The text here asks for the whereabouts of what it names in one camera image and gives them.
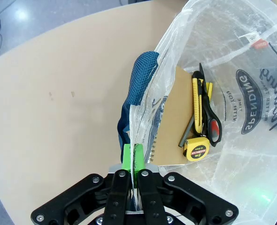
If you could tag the dark grey flat bar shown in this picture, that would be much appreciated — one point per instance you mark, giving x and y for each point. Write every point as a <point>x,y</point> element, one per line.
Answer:
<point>185,134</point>

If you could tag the brown kraft spiral notebook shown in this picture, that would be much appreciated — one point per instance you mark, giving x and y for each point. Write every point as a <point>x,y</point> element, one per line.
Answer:
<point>173,117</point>

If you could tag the yellow tape measure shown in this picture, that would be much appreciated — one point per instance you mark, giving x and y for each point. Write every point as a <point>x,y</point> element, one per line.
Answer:
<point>197,150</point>

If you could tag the yellow utility knife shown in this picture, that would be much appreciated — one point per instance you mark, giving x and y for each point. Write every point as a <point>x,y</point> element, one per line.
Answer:
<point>196,105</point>

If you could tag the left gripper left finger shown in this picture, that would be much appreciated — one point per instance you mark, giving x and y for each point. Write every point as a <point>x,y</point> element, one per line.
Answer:
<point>115,197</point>

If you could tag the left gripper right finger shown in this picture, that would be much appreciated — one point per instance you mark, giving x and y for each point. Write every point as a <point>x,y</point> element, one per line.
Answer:
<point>150,197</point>

